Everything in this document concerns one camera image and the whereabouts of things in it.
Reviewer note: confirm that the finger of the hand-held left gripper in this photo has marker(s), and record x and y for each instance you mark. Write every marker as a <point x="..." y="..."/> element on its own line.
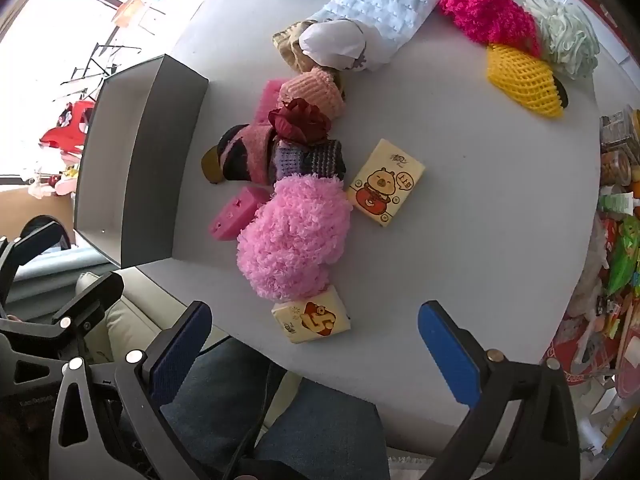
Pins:
<point x="30" y="247"/>
<point x="92" y="297"/>

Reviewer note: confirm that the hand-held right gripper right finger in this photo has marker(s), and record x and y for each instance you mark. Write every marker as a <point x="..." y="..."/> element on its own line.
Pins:
<point x="450" y="355"/>

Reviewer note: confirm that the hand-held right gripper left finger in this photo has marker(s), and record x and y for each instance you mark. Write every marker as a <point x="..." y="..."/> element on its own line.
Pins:
<point x="185" y="355"/>

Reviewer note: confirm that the yellow red-symbol tissue pack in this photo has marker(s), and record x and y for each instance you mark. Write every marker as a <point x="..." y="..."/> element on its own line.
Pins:
<point x="310" y="320"/>

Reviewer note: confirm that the deep grey cardboard box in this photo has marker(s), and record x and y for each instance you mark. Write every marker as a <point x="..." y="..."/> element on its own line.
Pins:
<point x="130" y="160"/>

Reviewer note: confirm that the pink holed sponge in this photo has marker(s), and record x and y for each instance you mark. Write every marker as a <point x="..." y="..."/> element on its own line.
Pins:
<point x="232" y="215"/>

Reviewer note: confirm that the pink fluffy cloth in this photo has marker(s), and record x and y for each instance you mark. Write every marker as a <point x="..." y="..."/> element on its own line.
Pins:
<point x="295" y="240"/>

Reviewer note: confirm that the yellow capybara tissue pack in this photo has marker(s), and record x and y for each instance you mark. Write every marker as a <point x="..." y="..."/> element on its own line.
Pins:
<point x="385" y="185"/>

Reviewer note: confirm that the pink black striped sock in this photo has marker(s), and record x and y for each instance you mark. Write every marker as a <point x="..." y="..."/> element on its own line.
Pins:
<point x="247" y="152"/>

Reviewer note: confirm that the peach knit sock olive cuff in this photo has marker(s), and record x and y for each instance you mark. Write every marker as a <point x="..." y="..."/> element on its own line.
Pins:
<point x="312" y="92"/>

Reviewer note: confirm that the white cloth pouch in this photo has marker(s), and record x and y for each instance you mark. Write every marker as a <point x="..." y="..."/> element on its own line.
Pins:
<point x="332" y="42"/>

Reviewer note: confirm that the red patterned bag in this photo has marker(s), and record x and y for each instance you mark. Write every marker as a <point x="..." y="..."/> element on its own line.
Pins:
<point x="565" y="355"/>

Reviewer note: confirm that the red plastic stool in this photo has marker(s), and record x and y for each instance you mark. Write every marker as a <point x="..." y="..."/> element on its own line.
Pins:
<point x="65" y="130"/>

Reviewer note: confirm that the person's legs in jeans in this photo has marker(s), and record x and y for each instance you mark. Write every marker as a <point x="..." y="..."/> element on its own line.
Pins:
<point x="310" y="425"/>

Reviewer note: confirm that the black metal stand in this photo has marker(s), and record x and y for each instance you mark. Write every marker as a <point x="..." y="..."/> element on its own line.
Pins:
<point x="95" y="70"/>

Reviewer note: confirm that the pile of snack packets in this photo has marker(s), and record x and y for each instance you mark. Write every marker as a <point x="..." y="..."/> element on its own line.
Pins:
<point x="620" y="240"/>

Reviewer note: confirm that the purple striped knit sock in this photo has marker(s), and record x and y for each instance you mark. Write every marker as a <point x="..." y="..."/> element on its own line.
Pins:
<point x="312" y="160"/>

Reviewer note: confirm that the dark red fabric rose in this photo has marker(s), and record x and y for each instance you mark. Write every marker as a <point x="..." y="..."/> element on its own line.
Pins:
<point x="300" y="120"/>

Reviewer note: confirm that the yellow foam fruit net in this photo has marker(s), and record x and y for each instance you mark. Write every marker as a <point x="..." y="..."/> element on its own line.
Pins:
<point x="520" y="80"/>

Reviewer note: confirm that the beige knit sock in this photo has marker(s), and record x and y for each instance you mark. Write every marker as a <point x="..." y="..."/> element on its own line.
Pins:
<point x="290" y="47"/>

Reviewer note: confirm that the mint green bath pouf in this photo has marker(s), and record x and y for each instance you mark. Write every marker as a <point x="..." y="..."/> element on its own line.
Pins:
<point x="565" y="37"/>

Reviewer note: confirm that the magenta fluffy cloth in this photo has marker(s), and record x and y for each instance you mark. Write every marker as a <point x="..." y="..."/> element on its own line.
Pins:
<point x="485" y="12"/>

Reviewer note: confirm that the light blue quilted cloth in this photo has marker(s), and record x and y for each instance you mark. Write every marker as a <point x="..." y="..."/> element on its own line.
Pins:
<point x="385" y="0"/>

